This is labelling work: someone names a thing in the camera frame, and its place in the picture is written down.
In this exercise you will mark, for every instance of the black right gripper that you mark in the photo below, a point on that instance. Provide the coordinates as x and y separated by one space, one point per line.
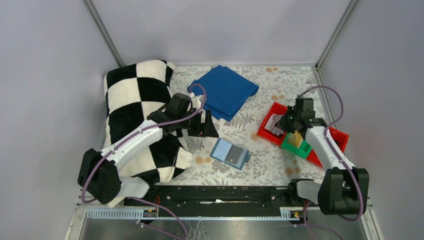
288 121

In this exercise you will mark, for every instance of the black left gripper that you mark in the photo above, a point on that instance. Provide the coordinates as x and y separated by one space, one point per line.
201 123

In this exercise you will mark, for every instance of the blue leather card holder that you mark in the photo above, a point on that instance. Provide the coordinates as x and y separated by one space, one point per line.
221 149

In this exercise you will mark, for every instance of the dark grey card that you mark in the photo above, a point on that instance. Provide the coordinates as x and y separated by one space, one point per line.
234 155

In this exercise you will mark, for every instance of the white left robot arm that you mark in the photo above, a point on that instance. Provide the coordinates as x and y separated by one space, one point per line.
99 172

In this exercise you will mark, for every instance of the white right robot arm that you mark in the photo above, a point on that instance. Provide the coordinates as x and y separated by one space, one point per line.
344 188

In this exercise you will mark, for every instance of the gold card in green bin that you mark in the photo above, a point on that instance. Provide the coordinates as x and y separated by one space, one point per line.
295 139

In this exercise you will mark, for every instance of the green bin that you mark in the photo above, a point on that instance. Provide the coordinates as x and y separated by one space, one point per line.
302 152

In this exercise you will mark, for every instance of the floral table mat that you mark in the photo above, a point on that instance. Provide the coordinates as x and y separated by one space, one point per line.
269 164

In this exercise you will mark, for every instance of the folded blue cloth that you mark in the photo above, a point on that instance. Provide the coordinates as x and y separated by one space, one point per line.
226 91

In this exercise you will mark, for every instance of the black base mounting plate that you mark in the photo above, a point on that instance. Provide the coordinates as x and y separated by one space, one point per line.
225 198

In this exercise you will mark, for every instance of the black white checkered pillow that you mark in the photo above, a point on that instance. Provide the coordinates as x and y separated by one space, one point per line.
131 94

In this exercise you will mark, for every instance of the white slotted cable duct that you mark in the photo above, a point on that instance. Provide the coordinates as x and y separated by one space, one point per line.
192 214

